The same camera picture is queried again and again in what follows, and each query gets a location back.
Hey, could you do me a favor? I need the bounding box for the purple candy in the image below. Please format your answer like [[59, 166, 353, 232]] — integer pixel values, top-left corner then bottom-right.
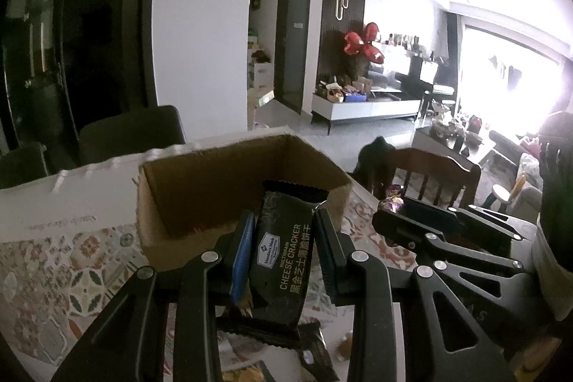
[[378, 184, 404, 213]]

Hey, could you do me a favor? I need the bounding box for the black cheese cracker packet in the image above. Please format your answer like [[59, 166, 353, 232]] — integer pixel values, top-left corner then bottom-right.
[[217, 181, 328, 349]]

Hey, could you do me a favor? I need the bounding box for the small round white stool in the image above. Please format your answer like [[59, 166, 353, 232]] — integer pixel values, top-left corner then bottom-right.
[[482, 184, 513, 213]]

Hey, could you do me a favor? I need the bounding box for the wooden dining chair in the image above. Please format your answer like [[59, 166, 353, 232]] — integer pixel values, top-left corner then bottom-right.
[[352, 136, 483, 209]]

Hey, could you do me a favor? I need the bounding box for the white coffee table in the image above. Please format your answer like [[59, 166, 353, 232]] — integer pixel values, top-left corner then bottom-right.
[[412, 126, 495, 169]]

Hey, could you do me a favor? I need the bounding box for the patterned table runner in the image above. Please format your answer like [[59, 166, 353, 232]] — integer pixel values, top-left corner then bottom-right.
[[1, 192, 416, 381]]

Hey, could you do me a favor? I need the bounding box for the white tv cabinet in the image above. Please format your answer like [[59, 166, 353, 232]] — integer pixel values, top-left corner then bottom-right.
[[311, 95, 422, 134]]

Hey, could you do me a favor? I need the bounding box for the brown cardboard box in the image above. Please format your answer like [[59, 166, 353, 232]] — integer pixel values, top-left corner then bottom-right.
[[136, 134, 353, 271]]

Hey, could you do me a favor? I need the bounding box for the red balloon decoration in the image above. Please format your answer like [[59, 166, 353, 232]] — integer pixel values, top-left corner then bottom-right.
[[344, 22, 385, 64]]

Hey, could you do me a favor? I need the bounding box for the dark upholstered chair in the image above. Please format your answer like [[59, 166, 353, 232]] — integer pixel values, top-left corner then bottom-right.
[[79, 106, 186, 165], [0, 142, 49, 189]]

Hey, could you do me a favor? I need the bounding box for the black glass sliding door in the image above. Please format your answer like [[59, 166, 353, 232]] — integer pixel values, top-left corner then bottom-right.
[[1, 0, 157, 171]]

